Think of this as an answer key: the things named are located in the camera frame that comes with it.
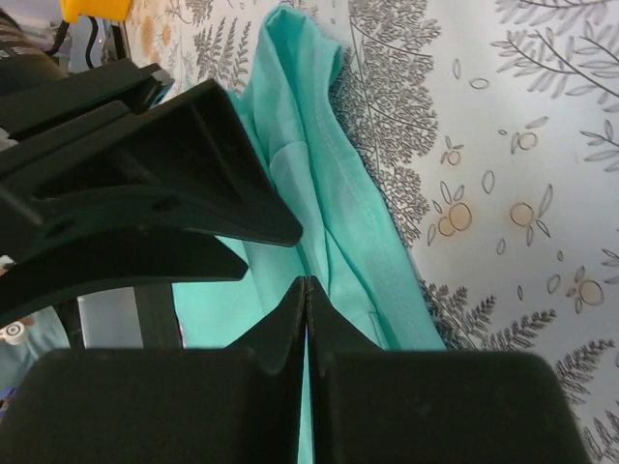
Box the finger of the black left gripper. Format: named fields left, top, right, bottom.
left=1, top=229, right=248, bottom=326

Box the floral patterned table mat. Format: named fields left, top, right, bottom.
left=127, top=1, right=618, bottom=463

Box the teal t shirt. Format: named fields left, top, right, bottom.
left=171, top=5, right=446, bottom=464

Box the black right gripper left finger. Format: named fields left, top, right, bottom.
left=1, top=277, right=307, bottom=463

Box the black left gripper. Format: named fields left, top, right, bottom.
left=1, top=55, right=302, bottom=247

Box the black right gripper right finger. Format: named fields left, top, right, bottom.
left=306, top=277, right=588, bottom=463

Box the yellow plastic bin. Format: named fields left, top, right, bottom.
left=60, top=0, right=133, bottom=23

